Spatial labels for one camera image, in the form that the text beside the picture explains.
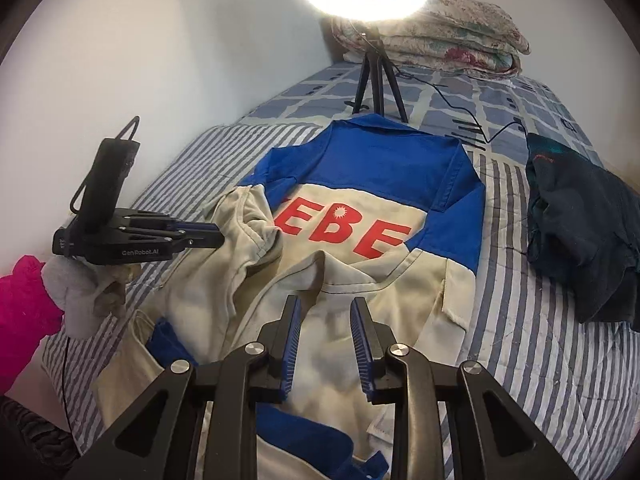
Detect folded floral quilt stack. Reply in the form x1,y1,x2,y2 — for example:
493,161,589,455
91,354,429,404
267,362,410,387
330,0,530,79

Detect pink sleeve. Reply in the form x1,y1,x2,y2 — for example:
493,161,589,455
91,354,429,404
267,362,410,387
0,256,63,394

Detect black tripod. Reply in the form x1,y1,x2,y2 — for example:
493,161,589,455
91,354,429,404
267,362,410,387
350,28,409,124

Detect left gloved hand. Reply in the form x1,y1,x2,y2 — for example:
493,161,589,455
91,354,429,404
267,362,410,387
42,256,141,340

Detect beige blue work jacket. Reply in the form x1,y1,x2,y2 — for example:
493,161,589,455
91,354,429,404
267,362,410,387
93,114,485,479

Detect black ring light cable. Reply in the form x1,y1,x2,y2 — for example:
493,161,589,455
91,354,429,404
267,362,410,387
389,66,528,146

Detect blue checked bed sheet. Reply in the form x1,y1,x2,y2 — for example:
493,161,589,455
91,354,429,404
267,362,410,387
242,62,602,166

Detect striped blue white bed quilt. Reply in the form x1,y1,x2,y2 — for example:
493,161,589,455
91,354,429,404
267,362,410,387
43,124,639,479

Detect dark navy folded clothes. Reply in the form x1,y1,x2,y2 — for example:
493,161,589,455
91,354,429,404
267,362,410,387
526,133,639,332

